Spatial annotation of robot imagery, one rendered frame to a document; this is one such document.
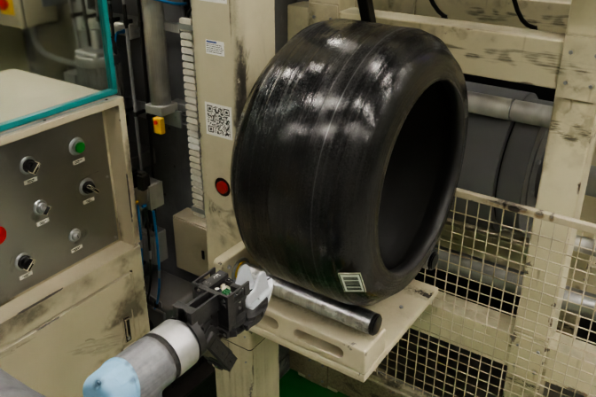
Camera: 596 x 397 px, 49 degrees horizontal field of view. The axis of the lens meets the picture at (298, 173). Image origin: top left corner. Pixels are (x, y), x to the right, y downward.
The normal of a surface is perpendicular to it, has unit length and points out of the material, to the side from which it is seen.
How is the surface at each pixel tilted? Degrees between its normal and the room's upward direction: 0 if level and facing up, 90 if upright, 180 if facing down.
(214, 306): 90
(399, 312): 0
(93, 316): 90
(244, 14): 90
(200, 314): 90
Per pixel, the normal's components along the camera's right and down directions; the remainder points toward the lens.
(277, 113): -0.46, -0.23
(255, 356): 0.83, 0.24
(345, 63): -0.27, -0.62
